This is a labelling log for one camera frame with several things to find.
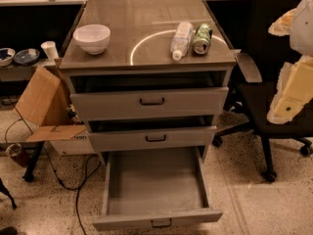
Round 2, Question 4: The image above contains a grey top drawer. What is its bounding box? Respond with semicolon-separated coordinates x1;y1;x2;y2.
70;87;228;120

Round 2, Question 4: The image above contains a grey bottom drawer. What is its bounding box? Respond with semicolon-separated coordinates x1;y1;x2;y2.
93;147;222;232

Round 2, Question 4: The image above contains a white blue bowl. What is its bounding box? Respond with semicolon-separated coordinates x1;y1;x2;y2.
0;48;16;67

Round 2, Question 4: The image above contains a white ceramic bowl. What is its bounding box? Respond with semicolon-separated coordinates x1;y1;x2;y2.
73;24;111;55

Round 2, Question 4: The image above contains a grey drawer cabinet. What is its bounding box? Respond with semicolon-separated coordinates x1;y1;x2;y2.
59;0;237;168

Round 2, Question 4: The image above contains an open cardboard box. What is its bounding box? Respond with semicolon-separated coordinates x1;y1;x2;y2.
15;67;94;155

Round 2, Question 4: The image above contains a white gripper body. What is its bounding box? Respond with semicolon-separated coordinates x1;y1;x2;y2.
290;0;313;56

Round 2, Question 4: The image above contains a white paper cup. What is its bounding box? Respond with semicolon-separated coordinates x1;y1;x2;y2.
41;41;59;61

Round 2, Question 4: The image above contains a black stand leg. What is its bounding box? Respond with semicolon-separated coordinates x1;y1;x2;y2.
22;142;44;182

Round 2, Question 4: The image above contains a grey drawer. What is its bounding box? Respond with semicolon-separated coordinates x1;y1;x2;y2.
70;87;228;120
93;147;222;232
89;126;217;152

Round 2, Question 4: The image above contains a clear plastic water bottle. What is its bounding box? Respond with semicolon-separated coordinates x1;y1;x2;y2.
170;22;193;61

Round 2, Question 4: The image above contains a blue patterned bowl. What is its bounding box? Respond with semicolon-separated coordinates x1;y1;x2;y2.
14;48;40;66

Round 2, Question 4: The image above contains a grey middle drawer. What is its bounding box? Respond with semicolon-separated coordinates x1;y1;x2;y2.
89;126;217;152

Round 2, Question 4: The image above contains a brown cup on floor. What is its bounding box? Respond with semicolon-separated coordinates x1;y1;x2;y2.
6;143;30;167

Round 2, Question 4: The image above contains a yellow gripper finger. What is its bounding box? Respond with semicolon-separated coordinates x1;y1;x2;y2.
267;56;313;124
268;9;295;36

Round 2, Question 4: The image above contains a black office chair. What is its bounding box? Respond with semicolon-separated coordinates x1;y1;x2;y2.
212;0;313;182

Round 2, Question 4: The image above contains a green soda can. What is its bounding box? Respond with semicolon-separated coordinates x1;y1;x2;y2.
193;23;212;55

